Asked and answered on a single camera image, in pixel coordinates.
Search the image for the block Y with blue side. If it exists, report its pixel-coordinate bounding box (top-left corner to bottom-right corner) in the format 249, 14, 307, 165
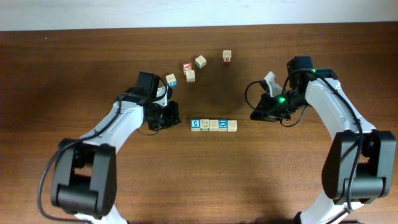
165, 73, 177, 86

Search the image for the block with red bottom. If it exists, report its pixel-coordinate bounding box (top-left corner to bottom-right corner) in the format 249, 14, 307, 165
223, 50, 232, 63

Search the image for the blue 5 block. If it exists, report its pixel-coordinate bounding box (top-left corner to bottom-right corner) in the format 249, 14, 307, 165
190, 119, 201, 131

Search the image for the red A block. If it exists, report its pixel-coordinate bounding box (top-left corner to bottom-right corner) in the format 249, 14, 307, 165
182, 63, 193, 75

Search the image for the left black camera cable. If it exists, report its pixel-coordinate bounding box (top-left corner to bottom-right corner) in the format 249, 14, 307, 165
37, 74, 170, 223

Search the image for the block with blue T side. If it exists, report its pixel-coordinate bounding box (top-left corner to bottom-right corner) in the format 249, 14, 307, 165
227, 120, 238, 132

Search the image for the black camera cable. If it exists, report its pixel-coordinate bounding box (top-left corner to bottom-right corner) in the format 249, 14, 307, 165
244, 80, 310, 128
37, 74, 170, 223

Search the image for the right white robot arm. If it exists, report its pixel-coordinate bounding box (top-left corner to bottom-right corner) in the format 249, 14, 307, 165
250, 56, 397, 224

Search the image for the right black camera cable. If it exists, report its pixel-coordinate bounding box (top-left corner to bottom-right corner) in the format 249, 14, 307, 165
244, 80, 310, 128

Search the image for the block with animal drawing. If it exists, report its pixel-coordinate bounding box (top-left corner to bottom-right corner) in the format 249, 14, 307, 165
200, 119, 210, 131

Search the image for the blue D block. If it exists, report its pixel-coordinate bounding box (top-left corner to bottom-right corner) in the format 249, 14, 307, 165
218, 119, 228, 131

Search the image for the block 5 with green side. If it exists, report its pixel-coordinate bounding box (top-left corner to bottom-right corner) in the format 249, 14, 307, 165
209, 119, 219, 131

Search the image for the block I with green R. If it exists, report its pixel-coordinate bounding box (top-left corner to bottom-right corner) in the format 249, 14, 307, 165
195, 55, 207, 69

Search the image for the block Z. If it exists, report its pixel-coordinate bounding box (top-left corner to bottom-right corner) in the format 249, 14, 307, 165
185, 70, 195, 82

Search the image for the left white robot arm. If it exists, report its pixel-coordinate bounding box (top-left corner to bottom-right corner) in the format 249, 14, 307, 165
49, 72, 180, 223

